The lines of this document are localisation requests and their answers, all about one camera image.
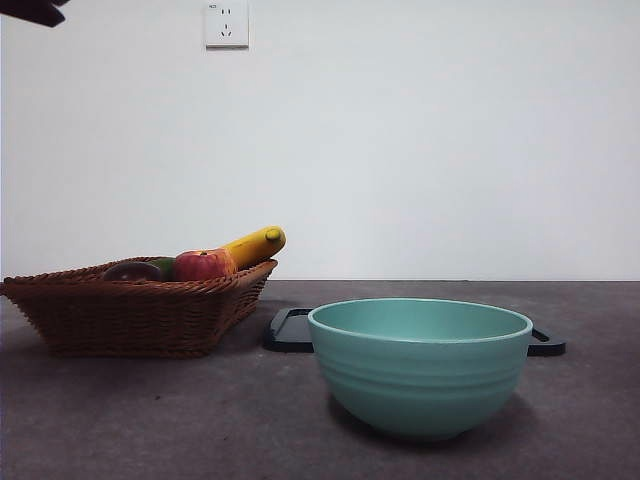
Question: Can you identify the brown wicker basket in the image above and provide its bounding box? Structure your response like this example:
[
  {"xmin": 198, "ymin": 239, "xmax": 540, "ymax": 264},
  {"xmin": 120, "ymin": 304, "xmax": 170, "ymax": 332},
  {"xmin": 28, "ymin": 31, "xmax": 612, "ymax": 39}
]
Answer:
[{"xmin": 0, "ymin": 257, "xmax": 279, "ymax": 359}]

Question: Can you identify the yellow banana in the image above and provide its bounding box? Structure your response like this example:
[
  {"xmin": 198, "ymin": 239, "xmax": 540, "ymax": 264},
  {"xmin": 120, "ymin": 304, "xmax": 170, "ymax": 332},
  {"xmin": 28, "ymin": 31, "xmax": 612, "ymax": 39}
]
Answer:
[{"xmin": 219, "ymin": 225, "xmax": 287, "ymax": 272}]

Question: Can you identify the white wall socket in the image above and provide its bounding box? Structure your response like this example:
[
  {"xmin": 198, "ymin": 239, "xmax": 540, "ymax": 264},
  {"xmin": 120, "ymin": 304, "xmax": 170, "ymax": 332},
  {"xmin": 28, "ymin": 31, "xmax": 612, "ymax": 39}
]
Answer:
[{"xmin": 204, "ymin": 1, "xmax": 250, "ymax": 51}]

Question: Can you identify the red apple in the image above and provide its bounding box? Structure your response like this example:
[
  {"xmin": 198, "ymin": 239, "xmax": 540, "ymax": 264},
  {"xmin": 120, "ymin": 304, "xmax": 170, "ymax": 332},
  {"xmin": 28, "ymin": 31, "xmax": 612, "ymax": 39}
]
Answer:
[{"xmin": 173, "ymin": 249, "xmax": 238, "ymax": 282}]

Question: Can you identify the green avocado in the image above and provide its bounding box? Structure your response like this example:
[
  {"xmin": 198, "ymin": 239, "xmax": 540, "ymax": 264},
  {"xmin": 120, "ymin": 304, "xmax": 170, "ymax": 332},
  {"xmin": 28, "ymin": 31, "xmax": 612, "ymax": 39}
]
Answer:
[{"xmin": 149, "ymin": 257, "xmax": 177, "ymax": 281}]

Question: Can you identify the teal ribbed bowl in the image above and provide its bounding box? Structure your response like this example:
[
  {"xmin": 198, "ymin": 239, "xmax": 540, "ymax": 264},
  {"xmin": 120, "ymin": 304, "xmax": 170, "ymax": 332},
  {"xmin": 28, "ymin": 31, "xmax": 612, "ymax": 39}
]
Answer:
[{"xmin": 306, "ymin": 297, "xmax": 535, "ymax": 443}]

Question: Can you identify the black rectangular tray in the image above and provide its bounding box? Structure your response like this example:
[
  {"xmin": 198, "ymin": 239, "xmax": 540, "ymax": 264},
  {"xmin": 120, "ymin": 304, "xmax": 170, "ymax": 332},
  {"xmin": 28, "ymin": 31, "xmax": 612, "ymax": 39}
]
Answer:
[{"xmin": 262, "ymin": 307, "xmax": 568, "ymax": 357}]

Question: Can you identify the dark red plum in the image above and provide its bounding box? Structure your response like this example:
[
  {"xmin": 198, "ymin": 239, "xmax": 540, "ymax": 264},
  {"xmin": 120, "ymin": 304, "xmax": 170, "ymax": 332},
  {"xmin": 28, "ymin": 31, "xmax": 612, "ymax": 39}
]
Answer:
[{"xmin": 101, "ymin": 261, "xmax": 166, "ymax": 283}]

